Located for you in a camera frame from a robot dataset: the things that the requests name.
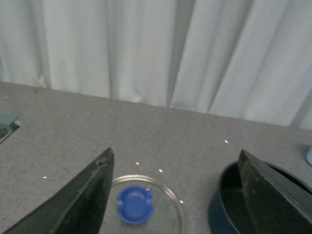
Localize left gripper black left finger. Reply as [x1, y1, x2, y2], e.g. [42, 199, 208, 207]
[5, 148, 115, 234]

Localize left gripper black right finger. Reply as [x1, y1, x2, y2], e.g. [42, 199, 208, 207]
[238, 150, 312, 234]

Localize sink with metal rack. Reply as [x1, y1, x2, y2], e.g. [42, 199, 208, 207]
[0, 112, 21, 143]

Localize dark blue pot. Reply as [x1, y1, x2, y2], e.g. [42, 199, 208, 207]
[209, 162, 312, 234]

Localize grey curtain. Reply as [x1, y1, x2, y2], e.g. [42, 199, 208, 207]
[0, 0, 312, 129]

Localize glass lid with blue knob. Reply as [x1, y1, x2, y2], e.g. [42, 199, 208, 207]
[99, 175, 185, 234]

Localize light blue cup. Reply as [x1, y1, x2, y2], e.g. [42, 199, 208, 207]
[306, 146, 312, 166]

